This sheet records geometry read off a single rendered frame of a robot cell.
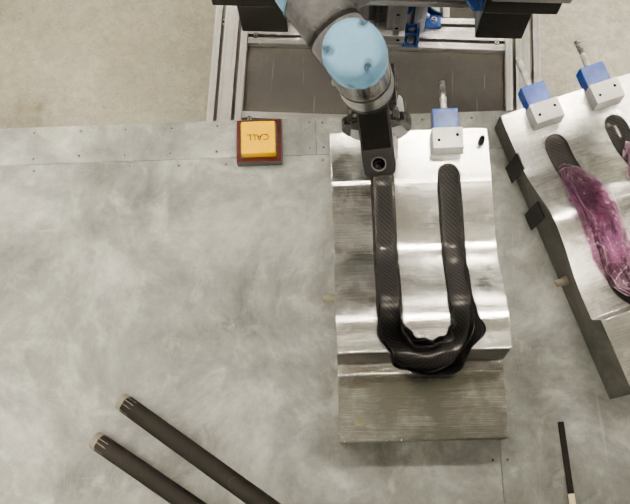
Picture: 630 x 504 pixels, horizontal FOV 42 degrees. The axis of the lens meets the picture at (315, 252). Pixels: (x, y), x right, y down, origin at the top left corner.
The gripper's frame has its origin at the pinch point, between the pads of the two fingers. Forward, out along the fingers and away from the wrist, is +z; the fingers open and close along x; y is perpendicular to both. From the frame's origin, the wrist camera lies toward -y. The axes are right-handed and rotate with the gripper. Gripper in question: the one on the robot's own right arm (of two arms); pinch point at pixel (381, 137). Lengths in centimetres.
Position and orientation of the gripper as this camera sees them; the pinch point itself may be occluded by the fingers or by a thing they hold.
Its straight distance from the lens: 133.4
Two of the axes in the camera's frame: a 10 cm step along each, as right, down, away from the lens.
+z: 1.7, 1.1, 9.8
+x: -9.8, 0.6, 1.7
